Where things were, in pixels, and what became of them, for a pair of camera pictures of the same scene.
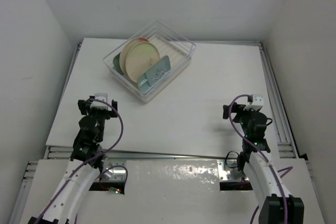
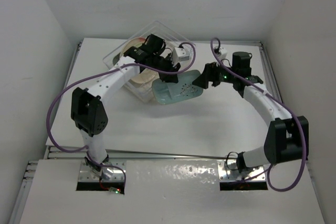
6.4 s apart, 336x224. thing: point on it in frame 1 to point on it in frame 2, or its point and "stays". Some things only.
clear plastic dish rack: x=147 y=61 stays
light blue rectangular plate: x=163 y=67 to x=167 y=93
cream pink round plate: x=129 y=44 stays
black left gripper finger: x=84 y=106 to x=168 y=77
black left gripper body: x=101 y=115 to x=166 y=64
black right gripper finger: x=235 y=108 to x=202 y=81
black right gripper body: x=245 y=131 to x=219 y=74
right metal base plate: x=228 y=171 stays
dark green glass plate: x=116 y=64 stays
